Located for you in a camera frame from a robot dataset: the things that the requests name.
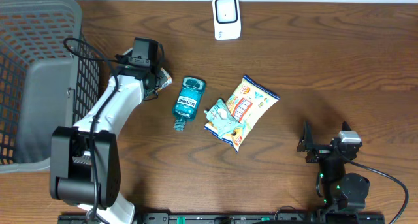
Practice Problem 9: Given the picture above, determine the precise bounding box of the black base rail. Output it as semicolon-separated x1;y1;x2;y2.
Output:
58;210;386;224

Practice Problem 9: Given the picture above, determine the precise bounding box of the orange small box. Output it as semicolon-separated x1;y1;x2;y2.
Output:
155;67;172;92

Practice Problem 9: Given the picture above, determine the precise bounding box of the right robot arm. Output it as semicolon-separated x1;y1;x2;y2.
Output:
297;121;370;212

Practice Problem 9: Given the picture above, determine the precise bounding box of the grey plastic shopping basket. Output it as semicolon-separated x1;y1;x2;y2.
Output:
1;0;99;174

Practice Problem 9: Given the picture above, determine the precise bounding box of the teal mouthwash bottle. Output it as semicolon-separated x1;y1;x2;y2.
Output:
172;76;206;131

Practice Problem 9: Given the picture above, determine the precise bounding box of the light teal pouch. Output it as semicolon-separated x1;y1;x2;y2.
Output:
204;99;246;139

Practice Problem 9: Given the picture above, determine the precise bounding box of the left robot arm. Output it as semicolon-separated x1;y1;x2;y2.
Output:
49;44;170;223

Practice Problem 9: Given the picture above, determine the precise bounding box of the yellow snack bag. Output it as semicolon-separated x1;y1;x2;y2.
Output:
204;75;280;152

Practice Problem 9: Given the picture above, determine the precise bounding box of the white barcode scanner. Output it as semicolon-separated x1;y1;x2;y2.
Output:
212;0;242;40

